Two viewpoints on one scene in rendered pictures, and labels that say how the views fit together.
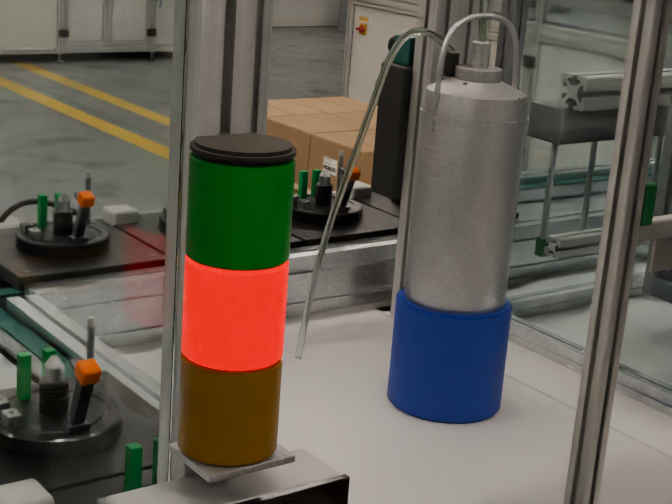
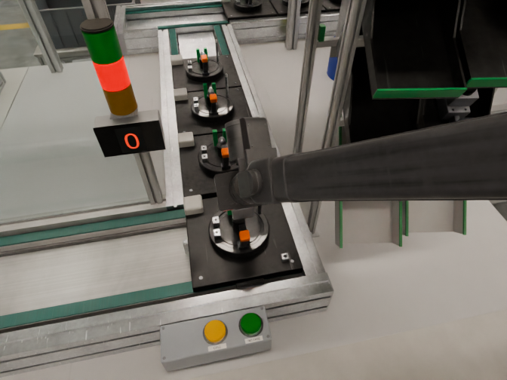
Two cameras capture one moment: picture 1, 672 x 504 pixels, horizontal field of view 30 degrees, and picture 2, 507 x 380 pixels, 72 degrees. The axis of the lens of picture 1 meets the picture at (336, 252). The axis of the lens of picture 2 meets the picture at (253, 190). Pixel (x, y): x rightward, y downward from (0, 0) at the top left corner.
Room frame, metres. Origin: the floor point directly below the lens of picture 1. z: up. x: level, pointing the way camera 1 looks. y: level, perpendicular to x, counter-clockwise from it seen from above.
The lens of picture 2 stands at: (0.18, -0.41, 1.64)
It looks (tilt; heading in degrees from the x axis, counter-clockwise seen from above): 48 degrees down; 26
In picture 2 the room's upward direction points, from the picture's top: straight up
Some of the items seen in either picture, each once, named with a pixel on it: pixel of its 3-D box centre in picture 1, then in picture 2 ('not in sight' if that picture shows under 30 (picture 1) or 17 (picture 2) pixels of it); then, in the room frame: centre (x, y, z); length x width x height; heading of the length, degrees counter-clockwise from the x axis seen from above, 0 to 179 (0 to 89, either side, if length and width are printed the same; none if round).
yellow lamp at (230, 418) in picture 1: (229, 400); (120, 96); (0.58, 0.05, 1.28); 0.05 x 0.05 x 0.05
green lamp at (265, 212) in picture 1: (240, 206); (102, 42); (0.58, 0.05, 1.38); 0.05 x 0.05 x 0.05
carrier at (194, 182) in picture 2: not in sight; (222, 148); (0.80, -0.02, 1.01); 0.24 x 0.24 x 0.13; 38
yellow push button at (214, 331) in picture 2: not in sight; (215, 332); (0.38, -0.24, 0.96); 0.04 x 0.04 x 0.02
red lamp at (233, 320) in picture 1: (234, 305); (112, 71); (0.58, 0.05, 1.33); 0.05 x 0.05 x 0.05
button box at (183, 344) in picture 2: not in sight; (216, 337); (0.38, -0.24, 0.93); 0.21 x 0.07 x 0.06; 128
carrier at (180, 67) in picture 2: not in sight; (203, 61); (1.19, 0.28, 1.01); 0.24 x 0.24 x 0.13; 38
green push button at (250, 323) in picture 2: not in sight; (250, 324); (0.42, -0.29, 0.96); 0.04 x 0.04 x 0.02
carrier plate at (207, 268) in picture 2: not in sight; (239, 234); (0.60, -0.18, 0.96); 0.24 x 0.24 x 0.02; 38
